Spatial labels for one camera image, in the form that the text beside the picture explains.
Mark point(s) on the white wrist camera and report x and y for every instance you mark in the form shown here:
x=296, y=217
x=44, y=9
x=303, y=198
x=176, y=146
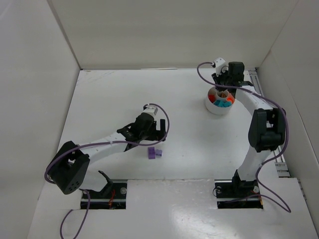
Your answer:
x=150, y=110
x=220, y=66

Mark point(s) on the white round divided container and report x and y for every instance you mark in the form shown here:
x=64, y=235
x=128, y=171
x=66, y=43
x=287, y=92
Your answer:
x=214, y=109

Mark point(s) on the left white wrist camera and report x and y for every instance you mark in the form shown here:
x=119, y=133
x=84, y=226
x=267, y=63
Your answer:
x=150, y=110

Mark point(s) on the orange transparent lego piece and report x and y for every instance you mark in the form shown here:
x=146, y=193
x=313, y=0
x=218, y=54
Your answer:
x=230, y=99

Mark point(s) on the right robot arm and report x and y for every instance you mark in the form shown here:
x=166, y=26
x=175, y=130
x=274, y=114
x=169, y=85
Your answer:
x=268, y=127

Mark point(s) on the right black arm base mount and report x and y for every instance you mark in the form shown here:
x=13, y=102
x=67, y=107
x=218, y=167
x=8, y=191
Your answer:
x=236, y=194

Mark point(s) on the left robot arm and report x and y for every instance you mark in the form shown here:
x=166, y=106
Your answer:
x=69, y=169

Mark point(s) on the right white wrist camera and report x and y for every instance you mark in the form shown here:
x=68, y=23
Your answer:
x=220, y=66

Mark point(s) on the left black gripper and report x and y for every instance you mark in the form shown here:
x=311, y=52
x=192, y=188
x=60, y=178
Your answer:
x=151, y=130

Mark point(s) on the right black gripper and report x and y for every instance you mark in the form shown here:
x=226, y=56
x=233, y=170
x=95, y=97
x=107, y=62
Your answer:
x=225, y=83

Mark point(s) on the large red lego brick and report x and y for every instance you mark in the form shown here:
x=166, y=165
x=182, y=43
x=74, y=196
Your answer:
x=212, y=98

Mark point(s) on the teal lego brick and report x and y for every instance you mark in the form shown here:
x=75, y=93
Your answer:
x=222, y=104

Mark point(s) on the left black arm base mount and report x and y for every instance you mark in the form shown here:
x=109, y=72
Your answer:
x=111, y=197

